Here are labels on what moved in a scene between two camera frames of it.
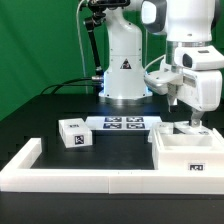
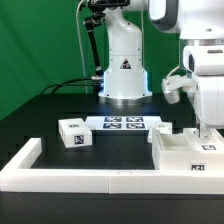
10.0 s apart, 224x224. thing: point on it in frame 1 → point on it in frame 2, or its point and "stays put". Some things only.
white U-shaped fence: (17, 176) stays put
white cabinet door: (187, 128) → (208, 141)
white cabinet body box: (188, 152) stays put
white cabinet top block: (75, 132) stays put
